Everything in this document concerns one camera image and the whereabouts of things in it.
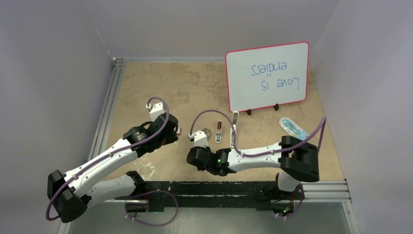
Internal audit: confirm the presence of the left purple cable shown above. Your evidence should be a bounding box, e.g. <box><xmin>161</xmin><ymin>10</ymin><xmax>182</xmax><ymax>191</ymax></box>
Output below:
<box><xmin>45</xmin><ymin>97</ymin><xmax>170</xmax><ymax>222</ymax></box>

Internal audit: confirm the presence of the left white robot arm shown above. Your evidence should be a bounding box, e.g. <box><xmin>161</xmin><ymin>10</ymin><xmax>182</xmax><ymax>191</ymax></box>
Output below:
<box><xmin>45</xmin><ymin>113</ymin><xmax>178</xmax><ymax>223</ymax></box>

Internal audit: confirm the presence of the pink and white stapler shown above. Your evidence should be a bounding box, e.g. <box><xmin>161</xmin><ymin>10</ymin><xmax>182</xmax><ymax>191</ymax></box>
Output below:
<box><xmin>215</xmin><ymin>119</ymin><xmax>222</xmax><ymax>143</ymax></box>

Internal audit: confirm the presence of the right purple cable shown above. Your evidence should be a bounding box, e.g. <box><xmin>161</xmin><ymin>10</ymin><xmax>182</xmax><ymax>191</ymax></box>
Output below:
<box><xmin>188</xmin><ymin>110</ymin><xmax>327</xmax><ymax>220</ymax></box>

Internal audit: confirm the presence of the aluminium frame rail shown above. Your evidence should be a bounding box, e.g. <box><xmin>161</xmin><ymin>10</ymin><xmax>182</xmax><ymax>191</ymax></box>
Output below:
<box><xmin>88</xmin><ymin>58</ymin><xmax>127</xmax><ymax>160</ymax></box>

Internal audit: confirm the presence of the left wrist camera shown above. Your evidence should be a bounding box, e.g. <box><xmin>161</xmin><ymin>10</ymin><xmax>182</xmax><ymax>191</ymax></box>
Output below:
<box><xmin>146</xmin><ymin>102</ymin><xmax>166</xmax><ymax>122</ymax></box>

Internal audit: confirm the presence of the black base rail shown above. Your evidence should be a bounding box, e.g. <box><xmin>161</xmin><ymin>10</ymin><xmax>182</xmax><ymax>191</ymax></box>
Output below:
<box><xmin>124</xmin><ymin>181</ymin><xmax>304</xmax><ymax>213</ymax></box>

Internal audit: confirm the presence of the blue patterned oval case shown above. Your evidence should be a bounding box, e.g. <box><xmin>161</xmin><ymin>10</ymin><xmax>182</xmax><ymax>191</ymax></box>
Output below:
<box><xmin>279</xmin><ymin>117</ymin><xmax>309</xmax><ymax>140</ymax></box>

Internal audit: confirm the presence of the red-framed whiteboard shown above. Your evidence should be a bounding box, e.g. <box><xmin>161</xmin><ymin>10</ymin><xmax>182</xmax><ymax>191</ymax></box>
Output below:
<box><xmin>225</xmin><ymin>41</ymin><xmax>310</xmax><ymax>112</ymax></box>

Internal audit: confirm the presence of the purple cable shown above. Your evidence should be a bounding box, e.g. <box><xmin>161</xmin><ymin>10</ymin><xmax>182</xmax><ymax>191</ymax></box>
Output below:
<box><xmin>45</xmin><ymin>97</ymin><xmax>170</xmax><ymax>222</ymax></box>
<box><xmin>188</xmin><ymin>110</ymin><xmax>327</xmax><ymax>220</ymax></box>

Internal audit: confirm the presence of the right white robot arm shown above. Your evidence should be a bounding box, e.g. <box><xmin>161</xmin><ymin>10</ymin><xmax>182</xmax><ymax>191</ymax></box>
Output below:
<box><xmin>187</xmin><ymin>136</ymin><xmax>319</xmax><ymax>198</ymax></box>

